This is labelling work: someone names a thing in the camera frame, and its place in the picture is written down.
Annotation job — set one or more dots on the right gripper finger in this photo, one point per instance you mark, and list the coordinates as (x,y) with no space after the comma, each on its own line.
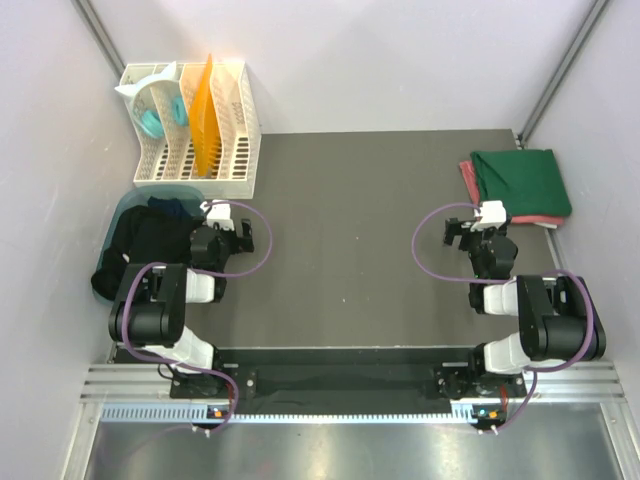
(449,237)
(454,226)

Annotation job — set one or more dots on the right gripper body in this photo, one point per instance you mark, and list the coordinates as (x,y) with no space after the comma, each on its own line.
(476,248)

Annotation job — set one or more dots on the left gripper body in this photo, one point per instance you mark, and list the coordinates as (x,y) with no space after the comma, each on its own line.
(227,241)

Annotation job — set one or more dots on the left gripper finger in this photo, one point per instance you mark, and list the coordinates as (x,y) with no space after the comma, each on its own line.
(246,227)
(245,244)

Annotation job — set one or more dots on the black t shirt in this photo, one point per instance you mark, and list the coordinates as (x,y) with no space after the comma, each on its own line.
(143,235)

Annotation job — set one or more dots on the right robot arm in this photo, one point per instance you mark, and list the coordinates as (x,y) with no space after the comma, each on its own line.
(554,320)

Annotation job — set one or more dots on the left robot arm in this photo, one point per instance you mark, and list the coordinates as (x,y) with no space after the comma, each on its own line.
(152,314)

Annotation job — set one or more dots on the navy blue t shirt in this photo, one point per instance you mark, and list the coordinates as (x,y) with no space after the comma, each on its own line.
(172,207)

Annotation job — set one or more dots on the folded pink t shirt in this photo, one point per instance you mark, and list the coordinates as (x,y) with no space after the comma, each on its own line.
(469,177)

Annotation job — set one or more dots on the folded green t shirt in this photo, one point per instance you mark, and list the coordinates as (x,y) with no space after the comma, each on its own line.
(527,182)

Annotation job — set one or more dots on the teal plastic bin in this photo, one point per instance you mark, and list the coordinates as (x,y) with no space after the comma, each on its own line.
(191,197)

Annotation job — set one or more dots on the orange plastic folder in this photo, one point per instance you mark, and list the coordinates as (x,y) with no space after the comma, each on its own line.
(203,122)

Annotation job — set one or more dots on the teal cat ear headphones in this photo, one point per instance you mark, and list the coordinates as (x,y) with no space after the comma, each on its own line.
(147,119)

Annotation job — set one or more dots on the white file organizer rack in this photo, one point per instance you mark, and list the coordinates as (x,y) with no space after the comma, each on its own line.
(171,159)

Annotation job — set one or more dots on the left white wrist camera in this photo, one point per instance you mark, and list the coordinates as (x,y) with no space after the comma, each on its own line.
(217,215)

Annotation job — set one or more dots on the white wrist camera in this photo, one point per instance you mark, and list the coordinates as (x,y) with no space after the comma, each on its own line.
(217,215)
(490,214)

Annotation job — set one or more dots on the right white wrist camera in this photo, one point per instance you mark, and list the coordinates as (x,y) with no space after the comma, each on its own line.
(490,214)

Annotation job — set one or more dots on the white cable duct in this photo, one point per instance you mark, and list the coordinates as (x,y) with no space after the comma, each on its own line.
(209,414)

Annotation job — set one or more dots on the aluminium frame rail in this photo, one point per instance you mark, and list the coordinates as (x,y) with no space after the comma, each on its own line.
(595,382)

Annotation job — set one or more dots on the right corner aluminium post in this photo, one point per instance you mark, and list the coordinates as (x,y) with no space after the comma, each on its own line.
(578,40)

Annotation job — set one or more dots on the corner aluminium post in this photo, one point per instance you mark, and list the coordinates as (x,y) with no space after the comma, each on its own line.
(578,40)
(90,17)

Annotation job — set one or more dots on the left corner aluminium post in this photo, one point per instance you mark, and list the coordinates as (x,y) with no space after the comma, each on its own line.
(90,17)

